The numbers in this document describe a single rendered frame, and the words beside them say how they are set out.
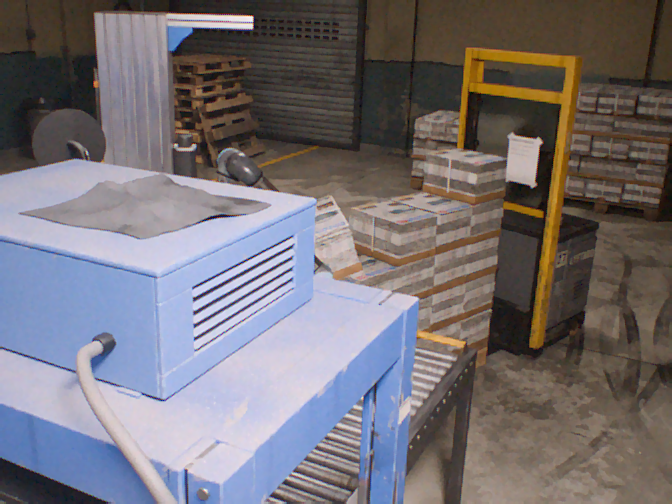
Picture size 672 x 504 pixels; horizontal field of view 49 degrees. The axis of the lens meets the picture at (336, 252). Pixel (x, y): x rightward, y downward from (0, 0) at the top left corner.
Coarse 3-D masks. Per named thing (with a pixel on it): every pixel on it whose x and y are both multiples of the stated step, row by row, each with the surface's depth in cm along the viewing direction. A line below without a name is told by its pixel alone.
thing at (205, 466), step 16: (192, 448) 93; (208, 448) 94; (224, 448) 93; (176, 464) 90; (192, 464) 90; (208, 464) 90; (224, 464) 90; (240, 464) 90; (176, 480) 90; (192, 480) 89; (208, 480) 88; (224, 480) 87; (240, 480) 91; (176, 496) 90; (192, 496) 90; (208, 496) 88; (224, 496) 88; (240, 496) 92
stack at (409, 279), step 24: (384, 264) 373; (408, 264) 375; (432, 264) 389; (456, 264) 404; (384, 288) 367; (408, 288) 380; (456, 288) 410; (432, 312) 401; (456, 312) 415; (456, 336) 422
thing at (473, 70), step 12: (468, 48) 446; (480, 48) 449; (468, 60) 448; (480, 60) 450; (468, 72) 449; (480, 72) 452; (468, 84) 451; (468, 96) 455; (468, 108) 457; (468, 120) 458; (468, 132) 460; (468, 144) 462
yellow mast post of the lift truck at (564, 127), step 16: (576, 64) 398; (576, 80) 403; (576, 96) 407; (560, 112) 409; (560, 128) 411; (560, 144) 413; (560, 160) 415; (560, 176) 418; (560, 192) 423; (560, 208) 428; (544, 224) 433; (544, 240) 433; (544, 256) 435; (544, 272) 438; (544, 288) 441; (544, 304) 446; (544, 320) 451; (528, 336) 457
